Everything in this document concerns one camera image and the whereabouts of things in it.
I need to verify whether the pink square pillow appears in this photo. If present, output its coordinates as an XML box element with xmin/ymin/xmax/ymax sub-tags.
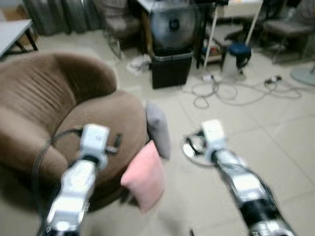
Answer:
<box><xmin>121</xmin><ymin>140</ymin><xmax>166</xmax><ymax>213</ymax></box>

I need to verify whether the grey pillow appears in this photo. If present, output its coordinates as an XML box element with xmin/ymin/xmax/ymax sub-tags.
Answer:
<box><xmin>145</xmin><ymin>101</ymin><xmax>172</xmax><ymax>160</ymax></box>

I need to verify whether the brown round fabric sofa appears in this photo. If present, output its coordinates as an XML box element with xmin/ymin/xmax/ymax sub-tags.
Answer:
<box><xmin>0</xmin><ymin>51</ymin><xmax>151</xmax><ymax>213</ymax></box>

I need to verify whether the white power strip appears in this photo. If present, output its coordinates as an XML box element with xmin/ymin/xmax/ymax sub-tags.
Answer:
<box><xmin>201</xmin><ymin>73</ymin><xmax>222</xmax><ymax>83</ymax></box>

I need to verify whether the white crumpled cloth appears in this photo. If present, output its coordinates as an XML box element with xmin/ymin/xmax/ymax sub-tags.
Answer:
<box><xmin>126</xmin><ymin>55</ymin><xmax>152</xmax><ymax>75</ymax></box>

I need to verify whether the black plug adapter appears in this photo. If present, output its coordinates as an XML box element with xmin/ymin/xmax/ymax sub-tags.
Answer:
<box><xmin>264</xmin><ymin>75</ymin><xmax>283</xmax><ymax>89</ymax></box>

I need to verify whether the blue round stool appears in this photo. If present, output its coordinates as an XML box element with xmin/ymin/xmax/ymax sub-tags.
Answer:
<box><xmin>221</xmin><ymin>43</ymin><xmax>253</xmax><ymax>75</ymax></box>

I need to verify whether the white slanted pole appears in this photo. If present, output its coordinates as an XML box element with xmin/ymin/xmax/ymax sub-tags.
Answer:
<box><xmin>202</xmin><ymin>4</ymin><xmax>220</xmax><ymax>70</ymax></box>

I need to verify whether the dark round fan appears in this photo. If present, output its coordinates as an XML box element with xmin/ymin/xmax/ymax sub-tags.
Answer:
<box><xmin>150</xmin><ymin>4</ymin><xmax>198</xmax><ymax>51</ymax></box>

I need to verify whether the grey round stand base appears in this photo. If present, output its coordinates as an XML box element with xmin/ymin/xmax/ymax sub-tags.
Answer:
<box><xmin>289</xmin><ymin>66</ymin><xmax>315</xmax><ymax>87</ymax></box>

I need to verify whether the white desk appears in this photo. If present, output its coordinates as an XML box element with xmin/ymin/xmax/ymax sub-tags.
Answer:
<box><xmin>137</xmin><ymin>0</ymin><xmax>264</xmax><ymax>21</ymax></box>

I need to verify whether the grey curtain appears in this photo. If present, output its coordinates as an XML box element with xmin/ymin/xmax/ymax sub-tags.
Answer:
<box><xmin>22</xmin><ymin>0</ymin><xmax>105</xmax><ymax>36</ymax></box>

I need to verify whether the white table with black legs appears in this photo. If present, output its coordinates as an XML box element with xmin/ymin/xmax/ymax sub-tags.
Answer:
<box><xmin>0</xmin><ymin>19</ymin><xmax>39</xmax><ymax>59</ymax></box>

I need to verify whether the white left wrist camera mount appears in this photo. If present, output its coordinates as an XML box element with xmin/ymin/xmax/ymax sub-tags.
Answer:
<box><xmin>79</xmin><ymin>124</ymin><xmax>111</xmax><ymax>166</ymax></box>

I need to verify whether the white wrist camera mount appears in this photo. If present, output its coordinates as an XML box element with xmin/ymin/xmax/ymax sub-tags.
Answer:
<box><xmin>201</xmin><ymin>119</ymin><xmax>228</xmax><ymax>151</ymax></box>
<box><xmin>79</xmin><ymin>124</ymin><xmax>111</xmax><ymax>166</ymax></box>

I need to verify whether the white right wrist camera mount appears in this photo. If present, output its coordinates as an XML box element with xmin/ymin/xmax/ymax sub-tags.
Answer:
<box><xmin>201</xmin><ymin>119</ymin><xmax>228</xmax><ymax>151</ymax></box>

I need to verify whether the grey floor cable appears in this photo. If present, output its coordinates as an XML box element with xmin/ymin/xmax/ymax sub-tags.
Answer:
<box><xmin>179</xmin><ymin>78</ymin><xmax>303</xmax><ymax>110</ymax></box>

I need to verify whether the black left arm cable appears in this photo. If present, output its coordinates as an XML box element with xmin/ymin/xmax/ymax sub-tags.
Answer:
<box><xmin>31</xmin><ymin>127</ymin><xmax>84</xmax><ymax>197</ymax></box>

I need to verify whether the grey metal frame chair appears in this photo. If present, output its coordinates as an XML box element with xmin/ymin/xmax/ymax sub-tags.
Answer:
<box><xmin>94</xmin><ymin>0</ymin><xmax>144</xmax><ymax>60</ymax></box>
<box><xmin>260</xmin><ymin>0</ymin><xmax>315</xmax><ymax>65</ymax></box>

